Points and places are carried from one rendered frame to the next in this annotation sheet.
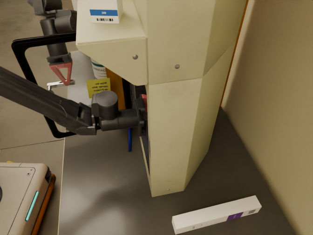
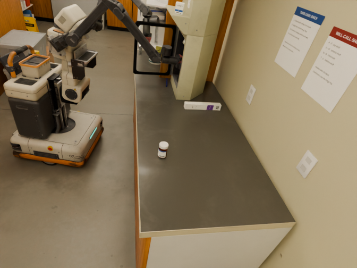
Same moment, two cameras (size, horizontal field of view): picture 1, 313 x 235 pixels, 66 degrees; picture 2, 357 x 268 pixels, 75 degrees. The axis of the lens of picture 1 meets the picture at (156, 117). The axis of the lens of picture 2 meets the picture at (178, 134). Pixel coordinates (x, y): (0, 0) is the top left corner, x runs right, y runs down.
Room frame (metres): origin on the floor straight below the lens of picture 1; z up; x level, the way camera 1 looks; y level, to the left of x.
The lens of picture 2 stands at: (-1.18, 0.06, 1.80)
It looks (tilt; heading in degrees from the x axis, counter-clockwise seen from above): 37 degrees down; 356
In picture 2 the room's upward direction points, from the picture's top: 12 degrees clockwise
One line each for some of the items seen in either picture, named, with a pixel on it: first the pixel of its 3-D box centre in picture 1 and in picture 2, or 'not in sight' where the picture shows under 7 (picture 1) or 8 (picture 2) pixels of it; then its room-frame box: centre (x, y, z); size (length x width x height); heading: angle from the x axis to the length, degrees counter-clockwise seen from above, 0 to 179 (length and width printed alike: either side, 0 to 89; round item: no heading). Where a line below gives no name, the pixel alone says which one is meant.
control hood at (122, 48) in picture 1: (109, 26); (176, 18); (0.52, 0.10, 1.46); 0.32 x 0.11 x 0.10; 12
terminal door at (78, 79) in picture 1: (84, 89); (153, 50); (0.63, 0.24, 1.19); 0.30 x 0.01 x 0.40; 107
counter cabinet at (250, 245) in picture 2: not in sight; (174, 149); (0.37, -0.05, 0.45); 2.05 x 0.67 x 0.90; 12
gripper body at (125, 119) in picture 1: (130, 118); (173, 60); (0.50, 0.08, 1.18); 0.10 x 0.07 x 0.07; 12
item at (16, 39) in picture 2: not in sight; (25, 50); (1.80, 2.03, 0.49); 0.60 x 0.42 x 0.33; 12
